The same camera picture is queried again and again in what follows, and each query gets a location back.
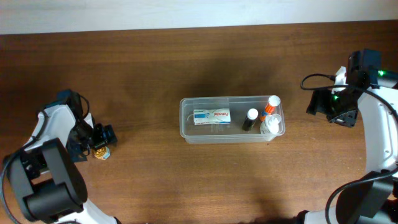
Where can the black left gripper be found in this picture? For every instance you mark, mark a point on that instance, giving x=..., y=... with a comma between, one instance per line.
x=101, y=139

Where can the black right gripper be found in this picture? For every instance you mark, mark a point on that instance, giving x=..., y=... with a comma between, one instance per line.
x=319, y=104

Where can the small gold lid jar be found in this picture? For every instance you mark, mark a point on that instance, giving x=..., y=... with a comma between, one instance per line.
x=102, y=153

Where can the orange Redoxon tablet tube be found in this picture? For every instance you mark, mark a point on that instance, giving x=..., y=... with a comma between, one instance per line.
x=272, y=104

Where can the white labelled bottle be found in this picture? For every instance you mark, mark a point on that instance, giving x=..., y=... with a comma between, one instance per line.
x=271, y=124

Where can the dark bottle white cap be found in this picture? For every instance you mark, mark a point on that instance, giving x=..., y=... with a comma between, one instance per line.
x=250, y=119

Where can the clear plastic container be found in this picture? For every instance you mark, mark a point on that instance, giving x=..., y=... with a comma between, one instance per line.
x=226, y=133

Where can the white Panadol box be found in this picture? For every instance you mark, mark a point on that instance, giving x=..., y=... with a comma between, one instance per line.
x=215, y=116

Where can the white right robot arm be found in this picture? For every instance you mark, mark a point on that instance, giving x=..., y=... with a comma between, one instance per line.
x=363, y=89

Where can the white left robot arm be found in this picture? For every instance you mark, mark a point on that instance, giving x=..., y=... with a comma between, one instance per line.
x=47, y=185

